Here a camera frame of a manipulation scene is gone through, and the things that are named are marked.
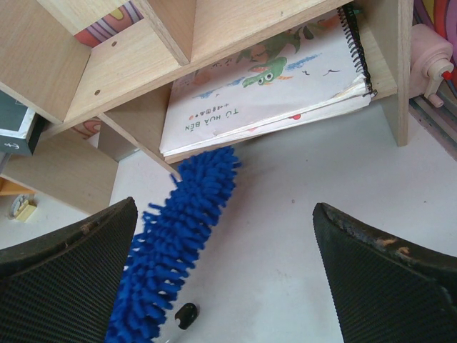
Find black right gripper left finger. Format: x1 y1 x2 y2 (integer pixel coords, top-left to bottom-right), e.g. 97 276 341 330
1 197 138 342

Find blue microfibre duster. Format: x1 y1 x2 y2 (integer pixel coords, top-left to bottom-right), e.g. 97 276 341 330
104 146 241 342

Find black white Twins story book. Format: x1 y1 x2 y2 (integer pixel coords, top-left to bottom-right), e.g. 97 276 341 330
0 92 47 156

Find wooden bookshelf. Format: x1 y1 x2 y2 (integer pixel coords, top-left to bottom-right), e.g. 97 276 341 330
0 0 415 217

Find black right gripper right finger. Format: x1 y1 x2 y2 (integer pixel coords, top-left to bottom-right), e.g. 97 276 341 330
313 203 456 342

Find spiral notebook under shelf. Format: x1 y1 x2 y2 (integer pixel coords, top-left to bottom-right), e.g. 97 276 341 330
159 4 374 156

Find padlock with ring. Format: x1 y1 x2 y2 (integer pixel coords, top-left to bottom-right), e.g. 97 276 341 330
8 194 37 222

